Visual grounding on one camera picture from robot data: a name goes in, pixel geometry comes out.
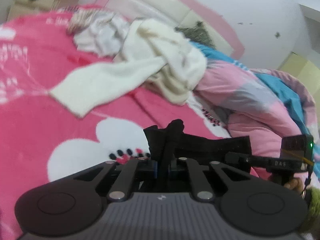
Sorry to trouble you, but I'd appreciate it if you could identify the person's right hand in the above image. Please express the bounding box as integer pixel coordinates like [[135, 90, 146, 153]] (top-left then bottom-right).
[[284, 179, 305, 195]]

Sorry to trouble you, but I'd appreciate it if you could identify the pink patchwork quilt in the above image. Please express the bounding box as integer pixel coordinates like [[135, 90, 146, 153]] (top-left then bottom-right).
[[189, 41, 320, 180]]

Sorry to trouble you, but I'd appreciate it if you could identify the cream garment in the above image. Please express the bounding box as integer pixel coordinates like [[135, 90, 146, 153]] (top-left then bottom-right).
[[147, 67, 200, 105]]

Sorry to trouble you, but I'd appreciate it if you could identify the green floral pillow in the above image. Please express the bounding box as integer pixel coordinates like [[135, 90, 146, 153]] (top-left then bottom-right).
[[175, 21, 217, 49]]

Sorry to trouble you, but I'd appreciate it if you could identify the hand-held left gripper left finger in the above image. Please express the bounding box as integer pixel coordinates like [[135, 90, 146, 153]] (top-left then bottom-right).
[[74, 157, 158, 203]]

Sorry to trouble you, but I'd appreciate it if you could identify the white knit sweater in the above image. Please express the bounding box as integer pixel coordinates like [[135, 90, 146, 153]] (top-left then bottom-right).
[[49, 19, 208, 118]]

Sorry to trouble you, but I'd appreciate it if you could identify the pink bed headboard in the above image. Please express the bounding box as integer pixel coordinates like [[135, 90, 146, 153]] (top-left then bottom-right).
[[75, 0, 245, 59]]

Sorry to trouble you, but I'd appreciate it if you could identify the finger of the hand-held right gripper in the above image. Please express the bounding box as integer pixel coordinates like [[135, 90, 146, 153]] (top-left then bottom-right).
[[224, 152, 269, 168]]

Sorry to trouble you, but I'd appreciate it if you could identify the white cloth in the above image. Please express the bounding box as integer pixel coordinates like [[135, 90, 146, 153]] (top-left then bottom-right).
[[74, 12, 130, 57]]

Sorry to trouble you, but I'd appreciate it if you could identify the cream nightstand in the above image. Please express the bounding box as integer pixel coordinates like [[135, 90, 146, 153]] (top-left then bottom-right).
[[7, 0, 82, 20]]

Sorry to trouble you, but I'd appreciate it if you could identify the pink checked knit garment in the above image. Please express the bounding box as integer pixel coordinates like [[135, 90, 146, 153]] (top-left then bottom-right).
[[66, 9, 110, 34]]

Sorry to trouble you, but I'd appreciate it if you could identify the pale yellow cabinet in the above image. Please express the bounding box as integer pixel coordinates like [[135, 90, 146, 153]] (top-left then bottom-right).
[[277, 51, 320, 80]]

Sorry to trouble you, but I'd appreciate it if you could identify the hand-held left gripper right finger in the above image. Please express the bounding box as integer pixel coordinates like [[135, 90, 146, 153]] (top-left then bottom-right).
[[169, 157, 252, 202]]

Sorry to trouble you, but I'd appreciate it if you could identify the pink floral blanket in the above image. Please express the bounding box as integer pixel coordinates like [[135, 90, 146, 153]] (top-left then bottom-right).
[[0, 4, 320, 240]]

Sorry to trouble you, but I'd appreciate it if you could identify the black printed t-shirt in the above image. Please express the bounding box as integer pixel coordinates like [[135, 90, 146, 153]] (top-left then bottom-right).
[[143, 119, 252, 180]]

